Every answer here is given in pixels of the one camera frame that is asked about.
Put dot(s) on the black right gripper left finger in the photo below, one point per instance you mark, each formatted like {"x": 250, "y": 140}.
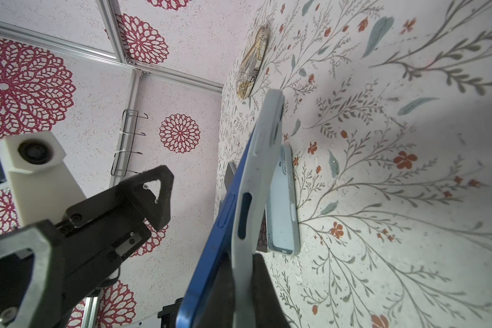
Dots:
{"x": 219, "y": 310}

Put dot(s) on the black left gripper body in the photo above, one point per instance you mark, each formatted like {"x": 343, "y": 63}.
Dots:
{"x": 94, "y": 251}

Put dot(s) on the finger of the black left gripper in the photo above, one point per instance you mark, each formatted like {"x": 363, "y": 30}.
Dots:
{"x": 147, "y": 194}
{"x": 31, "y": 276}

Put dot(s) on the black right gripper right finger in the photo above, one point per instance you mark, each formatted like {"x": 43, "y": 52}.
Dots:
{"x": 268, "y": 311}

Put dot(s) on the black phone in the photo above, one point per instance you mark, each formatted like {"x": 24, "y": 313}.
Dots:
{"x": 218, "y": 243}
{"x": 229, "y": 175}

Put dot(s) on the light blue phone case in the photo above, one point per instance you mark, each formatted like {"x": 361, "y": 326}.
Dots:
{"x": 281, "y": 207}

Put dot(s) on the clear plastic bag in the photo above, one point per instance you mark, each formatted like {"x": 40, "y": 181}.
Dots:
{"x": 252, "y": 60}

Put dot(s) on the black wire wall basket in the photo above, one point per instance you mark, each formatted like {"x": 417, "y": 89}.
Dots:
{"x": 128, "y": 133}

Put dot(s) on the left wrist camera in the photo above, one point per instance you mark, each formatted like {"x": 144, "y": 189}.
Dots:
{"x": 32, "y": 168}

